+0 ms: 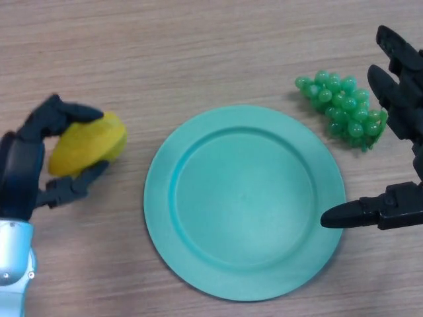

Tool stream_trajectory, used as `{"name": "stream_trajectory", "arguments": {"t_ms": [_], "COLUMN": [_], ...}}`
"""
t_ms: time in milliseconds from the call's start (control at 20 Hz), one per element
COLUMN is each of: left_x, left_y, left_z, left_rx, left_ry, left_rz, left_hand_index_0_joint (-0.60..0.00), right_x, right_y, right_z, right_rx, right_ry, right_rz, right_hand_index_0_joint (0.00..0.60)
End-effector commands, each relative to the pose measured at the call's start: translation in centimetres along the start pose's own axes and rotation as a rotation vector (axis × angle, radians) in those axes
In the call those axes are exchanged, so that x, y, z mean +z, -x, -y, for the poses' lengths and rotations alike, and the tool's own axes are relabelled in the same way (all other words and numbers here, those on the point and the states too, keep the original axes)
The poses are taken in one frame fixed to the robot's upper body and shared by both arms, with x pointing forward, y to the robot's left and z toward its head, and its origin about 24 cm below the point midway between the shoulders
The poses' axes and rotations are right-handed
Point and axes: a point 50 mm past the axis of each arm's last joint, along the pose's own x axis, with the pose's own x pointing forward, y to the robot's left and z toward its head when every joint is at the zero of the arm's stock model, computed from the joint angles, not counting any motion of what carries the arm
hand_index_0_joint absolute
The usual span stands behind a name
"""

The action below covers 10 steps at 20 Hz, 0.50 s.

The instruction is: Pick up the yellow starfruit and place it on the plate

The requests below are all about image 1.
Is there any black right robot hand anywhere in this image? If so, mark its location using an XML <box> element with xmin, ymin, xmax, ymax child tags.
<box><xmin>320</xmin><ymin>25</ymin><xmax>423</xmax><ymax>231</ymax></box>

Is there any yellow starfruit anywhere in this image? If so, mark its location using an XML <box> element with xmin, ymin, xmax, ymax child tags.
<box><xmin>48</xmin><ymin>112</ymin><xmax>128</xmax><ymax>178</ymax></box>

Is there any green round plate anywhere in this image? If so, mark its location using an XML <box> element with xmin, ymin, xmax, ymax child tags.
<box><xmin>143</xmin><ymin>104</ymin><xmax>346</xmax><ymax>302</ymax></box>

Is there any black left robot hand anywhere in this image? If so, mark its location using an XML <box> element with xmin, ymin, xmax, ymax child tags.
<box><xmin>0</xmin><ymin>94</ymin><xmax>110</xmax><ymax>221</ymax></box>

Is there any green grape bunch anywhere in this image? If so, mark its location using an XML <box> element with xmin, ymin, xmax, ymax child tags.
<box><xmin>294</xmin><ymin>69</ymin><xmax>388</xmax><ymax>152</ymax></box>

